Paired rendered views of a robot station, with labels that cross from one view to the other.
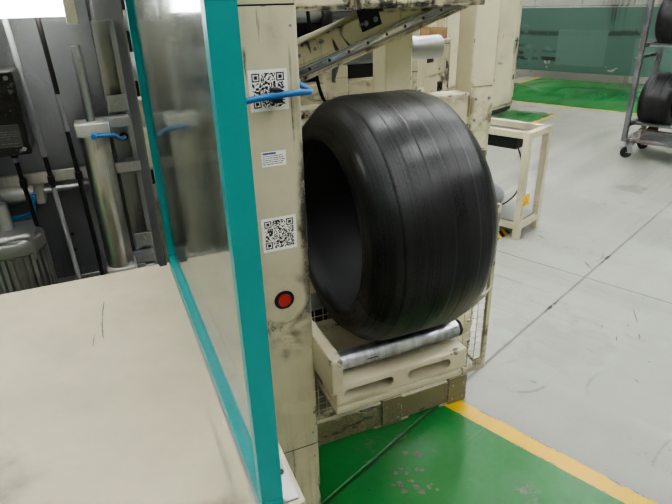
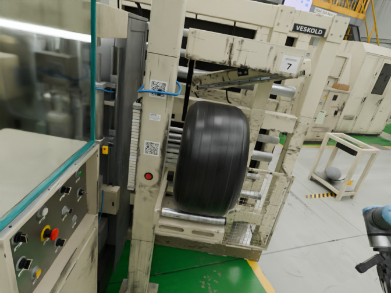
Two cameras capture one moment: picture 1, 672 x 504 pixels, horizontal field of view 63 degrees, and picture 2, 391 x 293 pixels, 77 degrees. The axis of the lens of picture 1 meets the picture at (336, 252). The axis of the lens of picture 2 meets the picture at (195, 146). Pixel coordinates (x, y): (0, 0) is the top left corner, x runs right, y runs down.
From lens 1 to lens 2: 48 cm
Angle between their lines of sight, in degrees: 19
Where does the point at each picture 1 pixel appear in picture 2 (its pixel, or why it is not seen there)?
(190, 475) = not seen: outside the picture
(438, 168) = (216, 145)
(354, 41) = (233, 79)
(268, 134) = (154, 106)
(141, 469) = not seen: outside the picture
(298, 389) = (147, 215)
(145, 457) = not seen: outside the picture
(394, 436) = (214, 261)
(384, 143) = (197, 125)
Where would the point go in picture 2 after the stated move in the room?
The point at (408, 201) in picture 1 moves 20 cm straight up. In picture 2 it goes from (195, 154) to (203, 107)
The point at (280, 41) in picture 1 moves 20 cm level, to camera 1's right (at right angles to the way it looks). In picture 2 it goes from (167, 71) to (209, 81)
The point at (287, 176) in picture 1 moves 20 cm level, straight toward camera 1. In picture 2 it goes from (159, 126) to (136, 139)
